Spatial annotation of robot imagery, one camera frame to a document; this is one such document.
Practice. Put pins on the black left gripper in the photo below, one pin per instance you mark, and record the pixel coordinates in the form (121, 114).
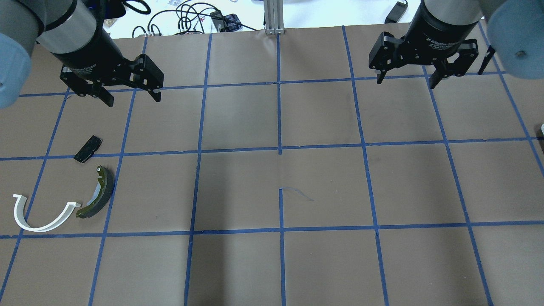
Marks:
(94, 54)

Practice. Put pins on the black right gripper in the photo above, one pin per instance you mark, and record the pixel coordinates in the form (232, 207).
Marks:
(442, 24)

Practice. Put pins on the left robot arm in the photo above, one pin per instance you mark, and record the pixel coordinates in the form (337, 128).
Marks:
(72, 31)

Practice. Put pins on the black power adapter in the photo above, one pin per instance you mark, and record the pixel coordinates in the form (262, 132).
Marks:
(396, 12)

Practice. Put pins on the black brake pad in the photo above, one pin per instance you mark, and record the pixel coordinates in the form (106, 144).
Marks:
(88, 149)

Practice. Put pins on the olive green brake shoe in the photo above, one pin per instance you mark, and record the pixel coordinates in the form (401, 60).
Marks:
(102, 194)

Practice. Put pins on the white curved plastic piece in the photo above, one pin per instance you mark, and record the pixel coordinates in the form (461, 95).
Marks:
(40, 221)

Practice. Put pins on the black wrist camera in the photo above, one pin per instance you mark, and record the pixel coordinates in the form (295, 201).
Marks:
(106, 9)

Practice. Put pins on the aluminium frame post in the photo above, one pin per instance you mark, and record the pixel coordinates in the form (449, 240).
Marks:
(273, 17)

